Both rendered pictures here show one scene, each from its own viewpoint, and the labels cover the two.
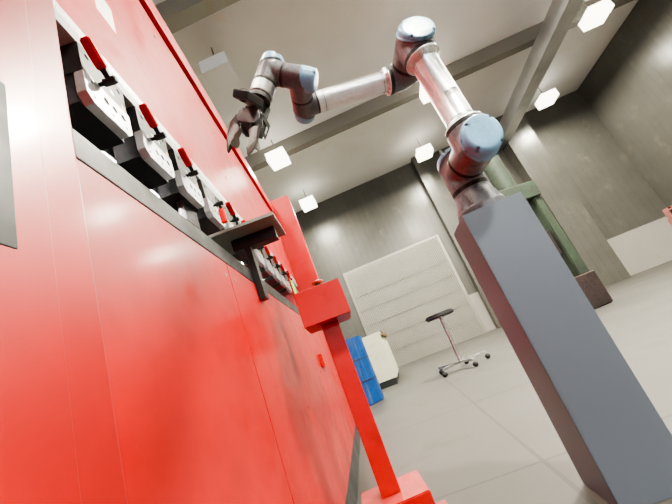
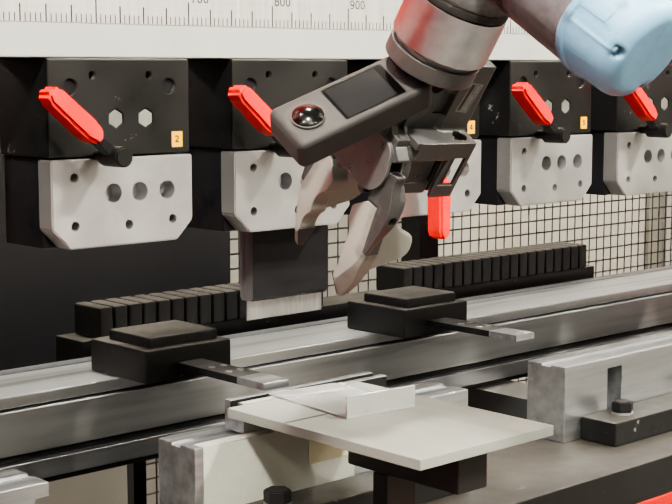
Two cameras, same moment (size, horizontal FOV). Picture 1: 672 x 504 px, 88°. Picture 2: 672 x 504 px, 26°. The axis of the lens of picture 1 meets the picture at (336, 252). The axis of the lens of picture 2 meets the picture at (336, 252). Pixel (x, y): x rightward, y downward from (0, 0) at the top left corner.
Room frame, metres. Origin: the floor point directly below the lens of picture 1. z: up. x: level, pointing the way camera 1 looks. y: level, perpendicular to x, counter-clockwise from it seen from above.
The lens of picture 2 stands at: (0.10, -0.73, 1.33)
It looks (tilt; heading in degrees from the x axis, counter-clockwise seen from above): 7 degrees down; 49
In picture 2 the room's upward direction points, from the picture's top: straight up
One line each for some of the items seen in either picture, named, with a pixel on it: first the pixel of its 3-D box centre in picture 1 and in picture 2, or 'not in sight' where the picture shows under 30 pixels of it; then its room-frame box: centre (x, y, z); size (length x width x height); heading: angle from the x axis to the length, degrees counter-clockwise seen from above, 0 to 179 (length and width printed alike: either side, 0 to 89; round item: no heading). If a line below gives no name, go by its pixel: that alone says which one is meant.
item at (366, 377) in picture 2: not in sight; (308, 400); (1.05, 0.42, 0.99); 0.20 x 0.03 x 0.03; 2
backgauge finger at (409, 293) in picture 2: not in sight; (448, 316); (1.43, 0.59, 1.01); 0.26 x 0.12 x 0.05; 92
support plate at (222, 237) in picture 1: (241, 238); (386, 421); (1.03, 0.27, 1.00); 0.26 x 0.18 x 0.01; 92
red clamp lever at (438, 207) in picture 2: (220, 212); (435, 192); (1.18, 0.36, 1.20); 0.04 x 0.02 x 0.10; 92
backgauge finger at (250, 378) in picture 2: not in sight; (200, 358); (1.03, 0.57, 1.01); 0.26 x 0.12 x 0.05; 92
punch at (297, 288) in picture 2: (189, 219); (284, 269); (1.02, 0.42, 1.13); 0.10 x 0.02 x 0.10; 2
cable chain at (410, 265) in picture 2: not in sight; (487, 266); (1.77, 0.85, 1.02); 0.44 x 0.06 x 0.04; 2
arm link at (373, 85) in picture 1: (358, 90); not in sight; (1.02, -0.29, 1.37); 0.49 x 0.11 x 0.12; 96
